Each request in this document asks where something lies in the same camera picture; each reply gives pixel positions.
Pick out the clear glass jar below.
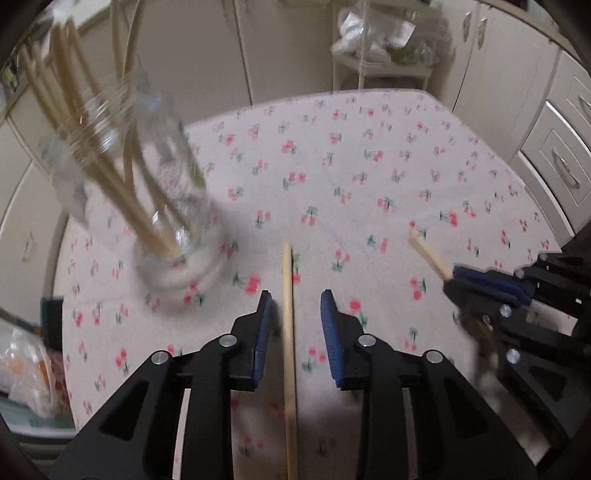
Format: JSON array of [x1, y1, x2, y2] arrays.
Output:
[[40, 71, 224, 296]]

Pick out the bamboo chopstick five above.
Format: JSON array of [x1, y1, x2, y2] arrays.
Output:
[[110, 0, 143, 194]]

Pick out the white storage trolley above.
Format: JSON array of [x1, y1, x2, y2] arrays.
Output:
[[331, 1, 449, 91]]

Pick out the cherry print tablecloth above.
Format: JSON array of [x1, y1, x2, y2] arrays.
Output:
[[57, 90, 560, 479]]

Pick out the lone bamboo chopstick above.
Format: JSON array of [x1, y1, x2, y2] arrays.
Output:
[[281, 241, 298, 480]]

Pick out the bamboo chopstick two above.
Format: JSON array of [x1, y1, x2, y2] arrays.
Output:
[[19, 27, 187, 258]]

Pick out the bamboo chopstick four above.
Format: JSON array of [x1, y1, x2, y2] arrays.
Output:
[[51, 1, 188, 229]]

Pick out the cream kitchen base cabinets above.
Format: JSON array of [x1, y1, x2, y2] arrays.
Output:
[[0, 0, 591, 301]]

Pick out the bamboo chopstick three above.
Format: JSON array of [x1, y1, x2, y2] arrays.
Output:
[[50, 26, 178, 257]]

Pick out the bamboo chopstick six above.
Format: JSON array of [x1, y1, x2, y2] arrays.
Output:
[[408, 231, 453, 282]]

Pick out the plastic bag with orange items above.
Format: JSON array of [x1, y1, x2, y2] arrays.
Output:
[[1, 328, 70, 418]]

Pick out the bamboo chopstick one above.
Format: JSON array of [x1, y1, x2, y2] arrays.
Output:
[[18, 30, 175, 256]]

